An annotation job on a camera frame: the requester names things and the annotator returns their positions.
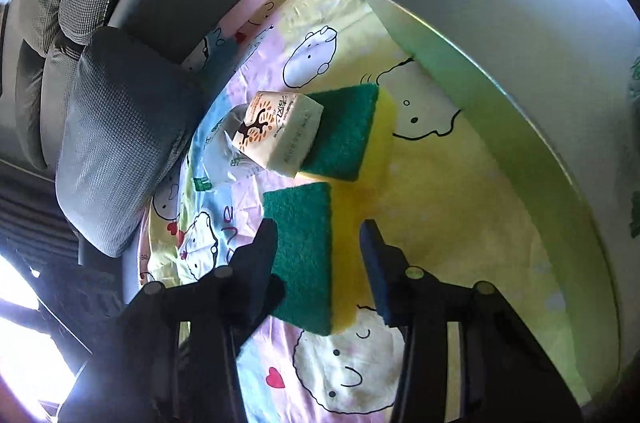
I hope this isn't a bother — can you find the cartoon printed blanket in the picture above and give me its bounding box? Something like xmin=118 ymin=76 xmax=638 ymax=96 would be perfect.
xmin=135 ymin=0 xmax=596 ymax=423

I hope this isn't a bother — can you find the green and white box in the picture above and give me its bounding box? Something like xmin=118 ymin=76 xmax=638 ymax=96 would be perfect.
xmin=345 ymin=0 xmax=640 ymax=409

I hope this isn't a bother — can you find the yellow sponge with green scourer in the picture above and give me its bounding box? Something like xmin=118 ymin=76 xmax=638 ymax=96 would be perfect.
xmin=295 ymin=83 xmax=397 ymax=183
xmin=261 ymin=182 xmax=373 ymax=337

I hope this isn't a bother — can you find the white and orange tissue pack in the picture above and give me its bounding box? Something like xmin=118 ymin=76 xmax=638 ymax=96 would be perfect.
xmin=231 ymin=91 xmax=325 ymax=178

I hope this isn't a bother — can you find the grey textured pillow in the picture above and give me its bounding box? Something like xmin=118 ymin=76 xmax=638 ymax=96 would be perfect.
xmin=55 ymin=26 xmax=203 ymax=259

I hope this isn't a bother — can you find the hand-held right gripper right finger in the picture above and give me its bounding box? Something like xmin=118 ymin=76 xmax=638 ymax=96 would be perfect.
xmin=359 ymin=219 xmax=583 ymax=423

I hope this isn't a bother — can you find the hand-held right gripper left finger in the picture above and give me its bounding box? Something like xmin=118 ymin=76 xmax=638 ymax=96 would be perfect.
xmin=65 ymin=218 xmax=286 ymax=423

